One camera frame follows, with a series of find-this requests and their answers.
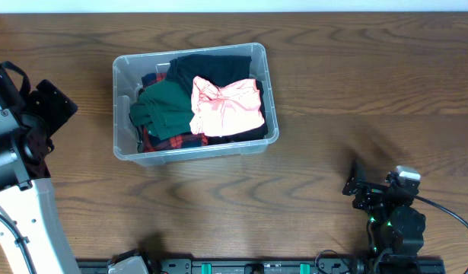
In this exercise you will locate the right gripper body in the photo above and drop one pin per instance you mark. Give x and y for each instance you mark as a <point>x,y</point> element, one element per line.
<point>370,200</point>

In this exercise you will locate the black garment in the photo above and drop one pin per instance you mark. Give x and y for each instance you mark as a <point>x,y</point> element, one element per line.
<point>251,135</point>

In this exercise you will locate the pink garment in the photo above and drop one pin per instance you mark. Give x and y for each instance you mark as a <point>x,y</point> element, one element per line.
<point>229,110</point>

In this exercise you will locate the dark navy garment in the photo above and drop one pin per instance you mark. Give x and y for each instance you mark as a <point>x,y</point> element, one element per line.
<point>219,70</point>

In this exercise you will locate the clear plastic storage container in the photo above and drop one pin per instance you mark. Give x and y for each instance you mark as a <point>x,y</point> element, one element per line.
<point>127,81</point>

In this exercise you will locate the dark green garment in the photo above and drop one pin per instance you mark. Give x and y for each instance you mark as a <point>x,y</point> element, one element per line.
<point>164,109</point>

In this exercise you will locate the red navy plaid shirt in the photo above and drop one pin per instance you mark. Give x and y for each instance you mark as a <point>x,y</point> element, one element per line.
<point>149,143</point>

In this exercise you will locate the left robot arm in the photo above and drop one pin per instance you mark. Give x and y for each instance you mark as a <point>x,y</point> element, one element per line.
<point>31,234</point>

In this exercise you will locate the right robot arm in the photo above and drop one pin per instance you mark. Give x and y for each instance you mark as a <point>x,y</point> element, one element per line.
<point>395,229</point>

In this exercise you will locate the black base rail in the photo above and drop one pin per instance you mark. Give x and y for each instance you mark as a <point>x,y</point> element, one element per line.
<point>327,261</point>

